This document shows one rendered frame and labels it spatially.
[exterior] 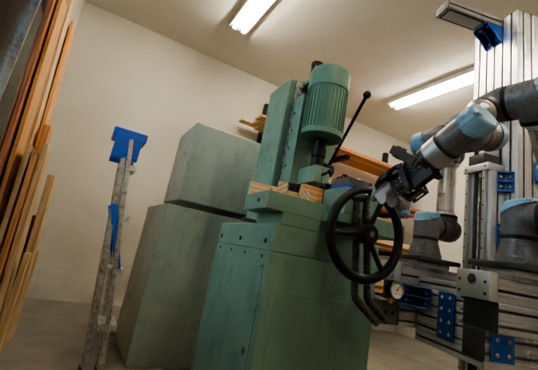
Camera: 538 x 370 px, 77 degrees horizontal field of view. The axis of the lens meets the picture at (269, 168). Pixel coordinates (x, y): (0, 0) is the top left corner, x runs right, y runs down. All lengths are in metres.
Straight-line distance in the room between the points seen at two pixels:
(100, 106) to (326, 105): 2.61
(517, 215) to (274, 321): 0.91
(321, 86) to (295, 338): 0.94
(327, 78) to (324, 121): 0.19
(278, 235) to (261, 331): 0.29
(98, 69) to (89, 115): 0.47
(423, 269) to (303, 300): 0.77
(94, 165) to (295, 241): 2.63
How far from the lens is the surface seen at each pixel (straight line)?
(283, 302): 1.14
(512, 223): 1.46
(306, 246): 1.16
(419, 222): 1.83
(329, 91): 1.43
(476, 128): 0.84
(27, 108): 2.18
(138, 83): 3.73
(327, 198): 1.22
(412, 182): 0.91
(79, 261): 3.48
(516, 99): 1.29
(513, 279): 1.40
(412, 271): 1.74
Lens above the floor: 0.70
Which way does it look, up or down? 14 degrees up
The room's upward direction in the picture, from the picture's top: 11 degrees clockwise
